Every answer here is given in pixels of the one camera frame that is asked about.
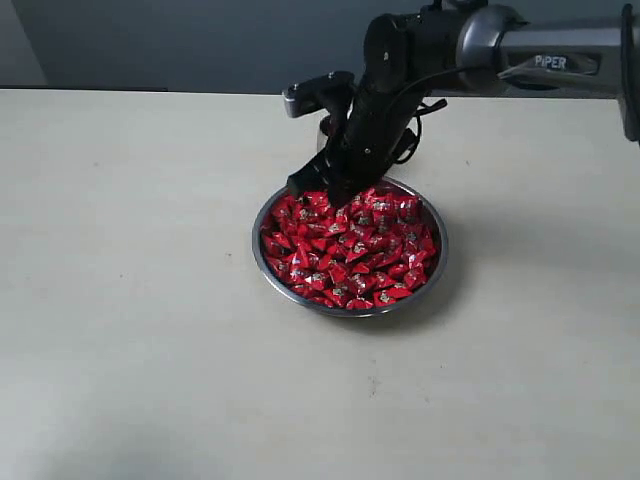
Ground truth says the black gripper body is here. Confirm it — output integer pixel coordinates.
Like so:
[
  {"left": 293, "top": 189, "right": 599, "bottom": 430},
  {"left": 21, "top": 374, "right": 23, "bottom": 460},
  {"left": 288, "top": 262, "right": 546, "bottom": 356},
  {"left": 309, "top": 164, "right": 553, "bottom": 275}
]
[{"left": 325, "top": 82, "right": 420, "bottom": 188}]

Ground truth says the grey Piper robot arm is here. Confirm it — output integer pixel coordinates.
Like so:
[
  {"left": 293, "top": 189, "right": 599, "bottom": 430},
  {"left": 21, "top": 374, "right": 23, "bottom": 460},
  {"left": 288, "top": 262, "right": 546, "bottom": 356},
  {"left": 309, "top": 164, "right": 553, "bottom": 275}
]
[{"left": 283, "top": 1, "right": 639, "bottom": 207}]

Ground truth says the steel cup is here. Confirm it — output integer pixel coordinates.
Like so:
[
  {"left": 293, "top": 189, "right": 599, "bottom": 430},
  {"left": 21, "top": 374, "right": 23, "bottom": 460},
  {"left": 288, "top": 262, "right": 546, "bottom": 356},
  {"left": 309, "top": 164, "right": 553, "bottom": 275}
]
[{"left": 316, "top": 115, "right": 334, "bottom": 152}]

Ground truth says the pile of red candies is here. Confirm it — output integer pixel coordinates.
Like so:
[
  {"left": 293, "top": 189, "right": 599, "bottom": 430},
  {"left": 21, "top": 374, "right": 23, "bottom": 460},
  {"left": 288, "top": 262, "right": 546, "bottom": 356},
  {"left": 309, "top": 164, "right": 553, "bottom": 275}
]
[{"left": 259, "top": 184, "right": 437, "bottom": 310}]

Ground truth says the round steel bowl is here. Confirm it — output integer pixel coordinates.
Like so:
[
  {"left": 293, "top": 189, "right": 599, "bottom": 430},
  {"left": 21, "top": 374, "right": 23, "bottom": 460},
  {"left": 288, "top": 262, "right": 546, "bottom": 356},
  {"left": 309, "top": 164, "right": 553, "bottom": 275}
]
[{"left": 251, "top": 177, "right": 449, "bottom": 319}]

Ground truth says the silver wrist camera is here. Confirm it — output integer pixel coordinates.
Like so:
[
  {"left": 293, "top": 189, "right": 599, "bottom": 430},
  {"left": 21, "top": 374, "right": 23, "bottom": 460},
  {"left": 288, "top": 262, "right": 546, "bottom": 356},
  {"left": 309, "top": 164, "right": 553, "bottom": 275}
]
[{"left": 282, "top": 71, "right": 355, "bottom": 119}]

